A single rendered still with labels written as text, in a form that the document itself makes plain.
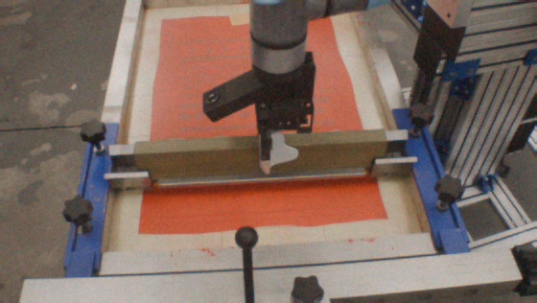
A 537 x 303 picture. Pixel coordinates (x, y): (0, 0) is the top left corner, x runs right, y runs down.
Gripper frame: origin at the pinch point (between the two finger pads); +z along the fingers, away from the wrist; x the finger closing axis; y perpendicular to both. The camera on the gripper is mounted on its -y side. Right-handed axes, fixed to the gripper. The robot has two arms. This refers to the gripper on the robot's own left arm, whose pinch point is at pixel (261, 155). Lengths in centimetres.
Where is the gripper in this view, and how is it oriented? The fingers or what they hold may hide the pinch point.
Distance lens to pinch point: 83.9
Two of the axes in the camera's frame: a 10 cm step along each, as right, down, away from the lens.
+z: 0.0, 6.6, 7.5
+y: 10.0, -0.5, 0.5
